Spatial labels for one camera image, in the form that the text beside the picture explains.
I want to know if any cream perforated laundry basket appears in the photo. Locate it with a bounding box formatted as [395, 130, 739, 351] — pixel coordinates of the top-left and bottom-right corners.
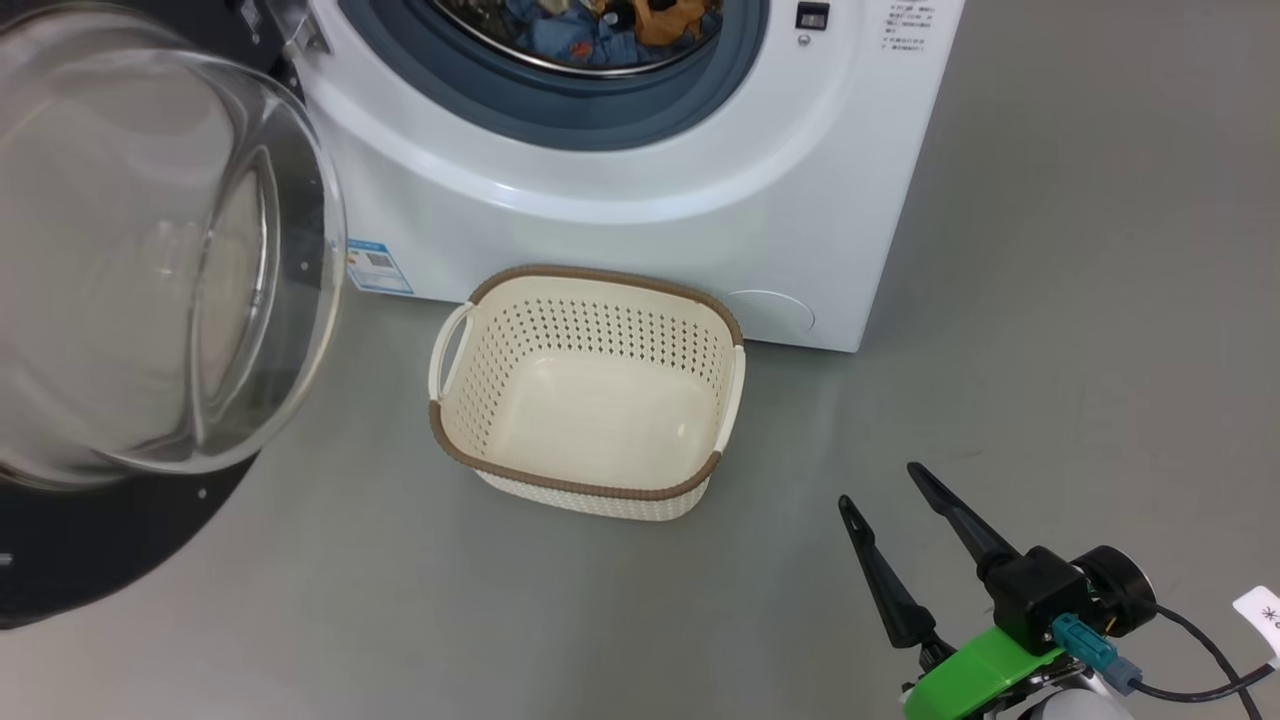
[427, 263, 748, 524]

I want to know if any thin black right cable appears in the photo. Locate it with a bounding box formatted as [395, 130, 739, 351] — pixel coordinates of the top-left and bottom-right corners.
[1134, 600, 1277, 704]

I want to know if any white cable tag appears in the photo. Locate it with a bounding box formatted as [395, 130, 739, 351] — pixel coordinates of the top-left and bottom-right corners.
[1231, 584, 1280, 668]

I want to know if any blue orange white garment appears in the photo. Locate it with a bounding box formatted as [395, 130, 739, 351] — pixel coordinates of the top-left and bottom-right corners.
[595, 0, 723, 47]

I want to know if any teal right camera connector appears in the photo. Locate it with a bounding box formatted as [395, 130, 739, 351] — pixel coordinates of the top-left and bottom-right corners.
[1049, 612, 1144, 697]

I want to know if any stainless steel washing machine drum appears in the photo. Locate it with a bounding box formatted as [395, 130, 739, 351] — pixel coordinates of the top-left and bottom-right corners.
[429, 0, 728, 80]

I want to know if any white front-load washing machine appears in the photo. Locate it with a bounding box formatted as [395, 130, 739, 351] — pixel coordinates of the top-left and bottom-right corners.
[264, 0, 967, 354]

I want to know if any washing machine door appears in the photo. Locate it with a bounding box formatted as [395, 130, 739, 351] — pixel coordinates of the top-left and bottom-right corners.
[0, 0, 349, 632]

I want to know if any small printed text label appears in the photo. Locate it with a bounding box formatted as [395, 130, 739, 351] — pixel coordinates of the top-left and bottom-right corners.
[879, 0, 937, 54]

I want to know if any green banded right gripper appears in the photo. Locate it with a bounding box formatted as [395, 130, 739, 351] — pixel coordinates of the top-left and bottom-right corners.
[837, 461, 1067, 720]

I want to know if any round white filter cover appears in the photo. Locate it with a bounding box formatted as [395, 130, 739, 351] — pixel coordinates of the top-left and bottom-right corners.
[721, 289, 817, 342]

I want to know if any blue white energy label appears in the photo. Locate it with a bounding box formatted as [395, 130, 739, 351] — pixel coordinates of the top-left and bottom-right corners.
[344, 237, 415, 297]

